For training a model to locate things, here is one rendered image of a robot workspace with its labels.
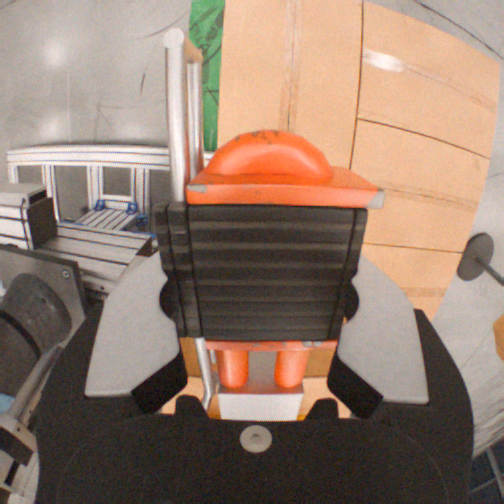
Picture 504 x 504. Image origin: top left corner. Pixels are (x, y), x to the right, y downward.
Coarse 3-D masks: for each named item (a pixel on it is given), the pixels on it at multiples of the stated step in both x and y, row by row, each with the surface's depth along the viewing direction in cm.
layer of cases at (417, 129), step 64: (256, 0) 49; (320, 0) 48; (256, 64) 59; (320, 64) 58; (384, 64) 56; (448, 64) 52; (256, 128) 68; (320, 128) 67; (384, 128) 66; (448, 128) 62; (448, 192) 73; (384, 256) 86; (448, 256) 85
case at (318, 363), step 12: (192, 348) 44; (192, 360) 42; (312, 360) 42; (324, 360) 41; (192, 372) 39; (312, 372) 39; (324, 372) 39; (192, 384) 40; (216, 384) 39; (312, 384) 39; (324, 384) 39; (216, 396) 41; (312, 396) 41; (324, 396) 41; (168, 408) 45; (216, 408) 43; (300, 408) 43
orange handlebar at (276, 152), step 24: (240, 144) 10; (264, 144) 9; (288, 144) 9; (312, 144) 10; (216, 168) 10; (240, 168) 10; (264, 168) 10; (288, 168) 10; (312, 168) 10; (216, 360) 16; (240, 360) 15; (288, 360) 15; (240, 384) 17; (288, 384) 16
